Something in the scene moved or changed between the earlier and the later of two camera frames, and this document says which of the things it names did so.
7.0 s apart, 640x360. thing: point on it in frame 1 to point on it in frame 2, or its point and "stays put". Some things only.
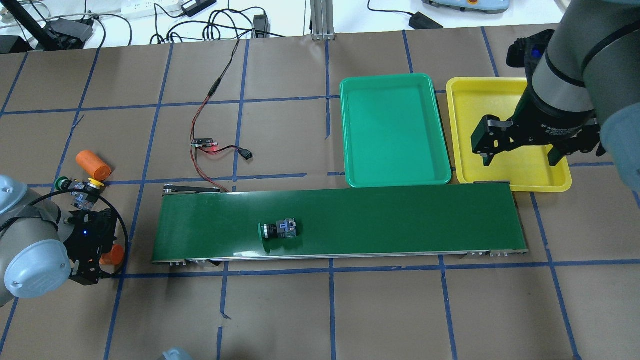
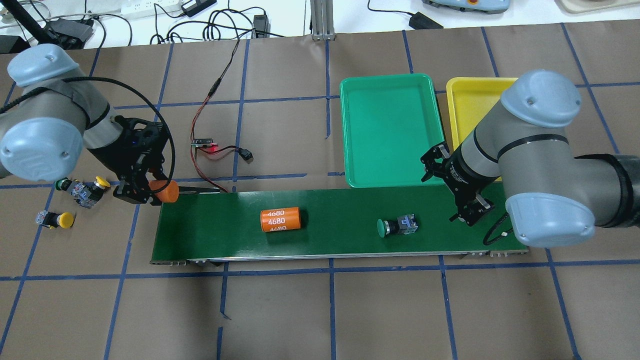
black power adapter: (419, 21) stays put
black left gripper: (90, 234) to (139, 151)
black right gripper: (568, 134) to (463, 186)
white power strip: (132, 9) stays put
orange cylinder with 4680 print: (115, 257) to (280, 219)
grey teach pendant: (491, 7) stays put
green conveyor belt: (219, 225) stays put
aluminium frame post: (322, 20) stays put
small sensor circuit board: (203, 142) stays put
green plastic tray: (393, 132) stays put
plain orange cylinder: (93, 165) to (170, 194)
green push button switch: (282, 229) to (405, 224)
